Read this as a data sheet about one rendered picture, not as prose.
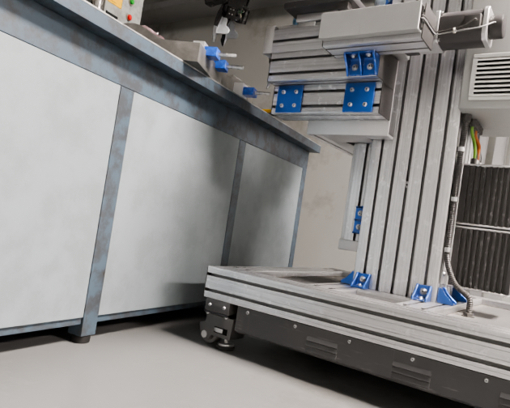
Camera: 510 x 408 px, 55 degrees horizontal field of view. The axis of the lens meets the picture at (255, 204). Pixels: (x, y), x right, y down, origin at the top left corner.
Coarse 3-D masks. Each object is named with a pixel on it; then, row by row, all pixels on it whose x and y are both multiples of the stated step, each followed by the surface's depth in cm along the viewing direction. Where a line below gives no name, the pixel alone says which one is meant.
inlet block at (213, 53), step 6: (198, 42) 145; (204, 42) 145; (210, 48) 145; (216, 48) 144; (210, 54) 145; (216, 54) 145; (222, 54) 146; (228, 54) 145; (234, 54) 145; (216, 60) 148
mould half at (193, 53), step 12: (132, 24) 143; (156, 36) 141; (168, 48) 141; (180, 48) 140; (192, 48) 139; (204, 48) 143; (192, 60) 139; (204, 60) 144; (204, 72) 148; (216, 72) 158
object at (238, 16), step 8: (224, 0) 172; (232, 0) 173; (240, 0) 171; (248, 0) 172; (224, 8) 172; (232, 8) 172; (240, 8) 170; (248, 8) 174; (224, 16) 174; (232, 16) 172; (240, 16) 173; (248, 16) 176
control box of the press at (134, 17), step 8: (88, 0) 231; (112, 0) 236; (120, 0) 241; (128, 0) 245; (136, 0) 250; (104, 8) 233; (112, 8) 237; (120, 8) 241; (128, 8) 246; (136, 8) 251; (112, 16) 237; (120, 16) 242; (128, 16) 245; (136, 16) 252
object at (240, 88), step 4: (236, 84) 173; (240, 84) 172; (244, 84) 174; (236, 88) 173; (240, 88) 172; (244, 88) 172; (248, 88) 172; (252, 88) 171; (236, 92) 173; (240, 92) 172; (244, 92) 172; (248, 92) 172; (252, 92) 171; (256, 92) 172; (260, 92) 172; (264, 92) 172; (268, 92) 171; (244, 96) 175; (248, 96) 174; (252, 96) 174; (256, 96) 174
